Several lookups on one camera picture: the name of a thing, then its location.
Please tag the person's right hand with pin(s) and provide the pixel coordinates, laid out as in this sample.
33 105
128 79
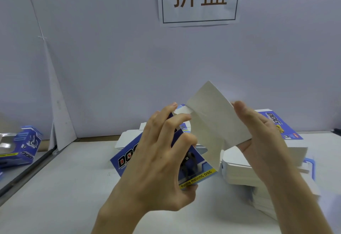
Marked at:
269 148

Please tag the person's left hand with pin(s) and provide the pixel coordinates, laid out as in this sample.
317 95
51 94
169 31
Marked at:
149 178

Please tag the stack of boxes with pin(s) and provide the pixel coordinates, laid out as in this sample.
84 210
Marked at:
240 170
127 138

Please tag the blue dog-print cardboard box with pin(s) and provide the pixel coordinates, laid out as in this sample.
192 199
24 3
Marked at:
213 111

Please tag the pile of blue boxes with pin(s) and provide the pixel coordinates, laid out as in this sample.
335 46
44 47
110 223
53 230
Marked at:
24 146

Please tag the person's left forearm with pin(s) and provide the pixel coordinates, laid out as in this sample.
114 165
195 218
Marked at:
117 225

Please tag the person's right forearm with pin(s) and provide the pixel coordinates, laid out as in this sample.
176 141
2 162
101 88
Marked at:
301 204

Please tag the black object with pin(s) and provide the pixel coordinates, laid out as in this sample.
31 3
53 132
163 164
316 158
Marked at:
337 131

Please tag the white paper wall sign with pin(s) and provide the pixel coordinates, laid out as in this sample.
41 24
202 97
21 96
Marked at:
198 17

